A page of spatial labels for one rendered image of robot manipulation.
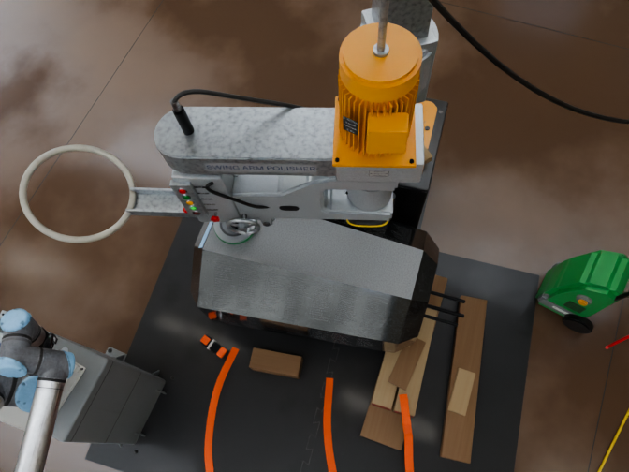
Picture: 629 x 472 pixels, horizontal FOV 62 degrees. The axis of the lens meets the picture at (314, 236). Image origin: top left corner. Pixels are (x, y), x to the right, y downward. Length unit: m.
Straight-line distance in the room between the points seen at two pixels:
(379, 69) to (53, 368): 1.44
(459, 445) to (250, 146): 2.12
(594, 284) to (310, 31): 2.85
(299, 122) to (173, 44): 2.89
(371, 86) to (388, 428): 2.18
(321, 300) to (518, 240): 1.59
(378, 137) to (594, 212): 2.58
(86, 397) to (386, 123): 1.86
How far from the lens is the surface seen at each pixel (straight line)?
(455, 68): 4.34
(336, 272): 2.56
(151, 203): 2.59
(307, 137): 1.87
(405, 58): 1.54
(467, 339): 3.34
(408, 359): 3.13
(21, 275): 4.10
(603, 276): 3.15
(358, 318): 2.63
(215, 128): 1.94
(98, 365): 2.72
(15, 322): 2.05
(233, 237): 2.63
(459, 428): 3.26
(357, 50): 1.55
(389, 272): 2.57
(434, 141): 3.05
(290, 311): 2.69
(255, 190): 2.13
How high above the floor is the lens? 3.28
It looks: 67 degrees down
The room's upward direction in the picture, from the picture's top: 9 degrees counter-clockwise
